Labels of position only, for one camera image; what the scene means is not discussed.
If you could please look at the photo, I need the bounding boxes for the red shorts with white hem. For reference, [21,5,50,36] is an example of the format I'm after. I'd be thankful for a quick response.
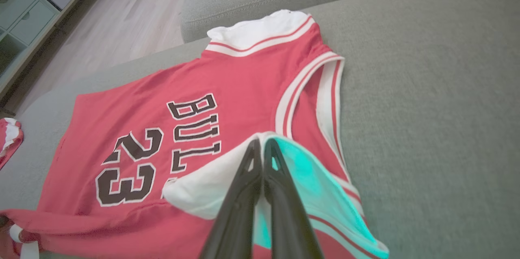
[0,118,24,170]

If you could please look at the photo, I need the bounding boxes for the white cabinet with drawers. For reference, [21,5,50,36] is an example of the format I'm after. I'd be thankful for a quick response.
[0,0,118,103]

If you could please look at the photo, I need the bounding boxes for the red Bulls basketball jersey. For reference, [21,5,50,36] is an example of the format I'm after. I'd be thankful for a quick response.
[0,9,390,259]

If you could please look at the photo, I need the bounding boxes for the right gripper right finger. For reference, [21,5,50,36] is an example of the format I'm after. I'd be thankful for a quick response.
[263,139,325,259]

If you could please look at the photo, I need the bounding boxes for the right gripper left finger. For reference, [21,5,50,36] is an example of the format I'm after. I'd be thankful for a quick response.
[199,139,263,259]

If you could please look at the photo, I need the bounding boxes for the grey sofa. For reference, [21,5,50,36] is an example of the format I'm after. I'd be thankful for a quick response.
[0,0,520,259]

